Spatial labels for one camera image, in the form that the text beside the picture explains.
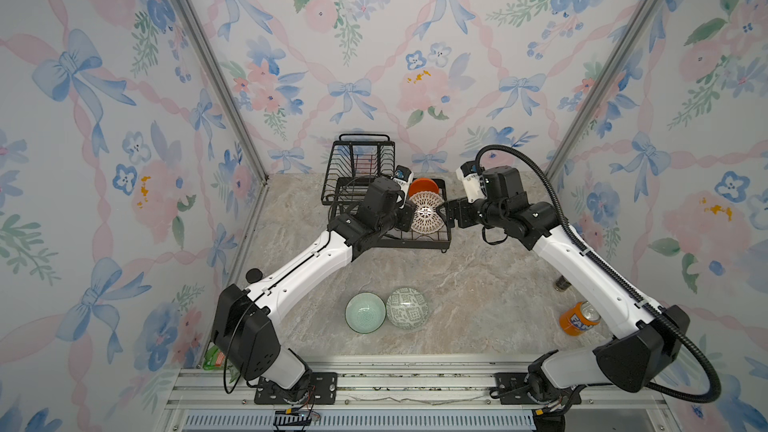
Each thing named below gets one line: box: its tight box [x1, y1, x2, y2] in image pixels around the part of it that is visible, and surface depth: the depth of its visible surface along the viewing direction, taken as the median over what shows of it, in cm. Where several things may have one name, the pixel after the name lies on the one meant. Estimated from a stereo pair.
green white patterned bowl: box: [386, 287, 429, 330], surface depth 87 cm
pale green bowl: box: [344, 292, 387, 334], surface depth 85 cm
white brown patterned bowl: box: [408, 191, 445, 235], surface depth 81 cm
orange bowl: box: [408, 178, 439, 196], surface depth 109 cm
